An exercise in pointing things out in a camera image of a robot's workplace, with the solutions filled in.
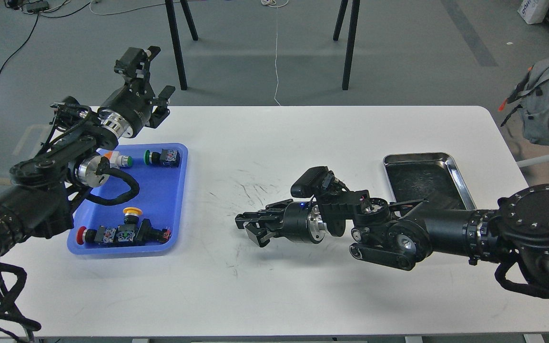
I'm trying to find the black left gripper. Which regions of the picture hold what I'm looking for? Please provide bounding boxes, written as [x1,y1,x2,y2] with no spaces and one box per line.
[97,46,176,138]

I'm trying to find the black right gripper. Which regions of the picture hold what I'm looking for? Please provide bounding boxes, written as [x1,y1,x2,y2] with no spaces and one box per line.
[235,200,327,247]

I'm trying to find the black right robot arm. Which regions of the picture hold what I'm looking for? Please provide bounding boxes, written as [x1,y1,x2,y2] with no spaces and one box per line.
[235,166,549,299]

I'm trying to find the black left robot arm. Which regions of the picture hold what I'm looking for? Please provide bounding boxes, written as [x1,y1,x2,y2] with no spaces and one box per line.
[0,46,175,343]

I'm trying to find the black left stand legs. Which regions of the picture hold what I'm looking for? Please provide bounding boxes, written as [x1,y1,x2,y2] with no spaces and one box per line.
[164,0,199,91]

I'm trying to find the black stand legs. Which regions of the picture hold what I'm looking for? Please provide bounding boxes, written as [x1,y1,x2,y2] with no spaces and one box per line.
[164,0,199,91]
[333,0,360,91]

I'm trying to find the orange white push button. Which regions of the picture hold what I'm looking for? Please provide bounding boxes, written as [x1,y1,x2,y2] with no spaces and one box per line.
[102,151,133,169]

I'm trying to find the blue plastic tray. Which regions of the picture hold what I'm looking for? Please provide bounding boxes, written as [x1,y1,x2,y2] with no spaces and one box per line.
[67,143,188,258]

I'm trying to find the silver metal tray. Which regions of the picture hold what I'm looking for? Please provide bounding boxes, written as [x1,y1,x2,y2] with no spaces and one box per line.
[383,152,476,210]

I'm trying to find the black right stand legs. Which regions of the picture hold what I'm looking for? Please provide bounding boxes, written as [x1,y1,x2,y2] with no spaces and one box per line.
[333,0,360,91]

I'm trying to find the white cardboard box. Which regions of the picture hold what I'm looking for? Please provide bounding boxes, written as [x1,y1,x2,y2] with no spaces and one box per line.
[517,0,549,25]

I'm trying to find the green push button switch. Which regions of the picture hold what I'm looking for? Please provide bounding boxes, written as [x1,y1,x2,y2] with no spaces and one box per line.
[143,149,182,168]

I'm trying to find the yellow push button switch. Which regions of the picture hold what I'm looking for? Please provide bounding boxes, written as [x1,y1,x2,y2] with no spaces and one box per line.
[122,207,143,229]

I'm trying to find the black floor cable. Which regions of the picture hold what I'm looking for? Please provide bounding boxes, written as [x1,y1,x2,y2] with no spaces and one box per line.
[0,0,94,116]

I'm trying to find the red push button switch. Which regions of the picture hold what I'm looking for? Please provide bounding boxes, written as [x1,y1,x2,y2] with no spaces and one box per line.
[76,219,172,247]

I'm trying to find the white floor cable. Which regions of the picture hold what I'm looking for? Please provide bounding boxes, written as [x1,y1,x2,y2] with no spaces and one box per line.
[89,0,290,106]

